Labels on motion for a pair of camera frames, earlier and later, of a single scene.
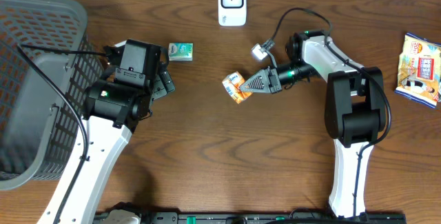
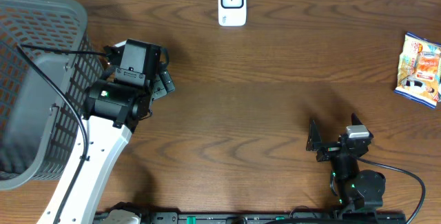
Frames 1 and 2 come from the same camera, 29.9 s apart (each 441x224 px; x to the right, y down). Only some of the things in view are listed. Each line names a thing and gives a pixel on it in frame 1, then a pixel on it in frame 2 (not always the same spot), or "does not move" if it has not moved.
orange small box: x=232 y=83 → x=428 y=66
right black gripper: x=270 y=77 → x=315 y=143
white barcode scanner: x=231 y=3 does not move
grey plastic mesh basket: x=46 y=61 does not move
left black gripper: x=165 y=84 does not move
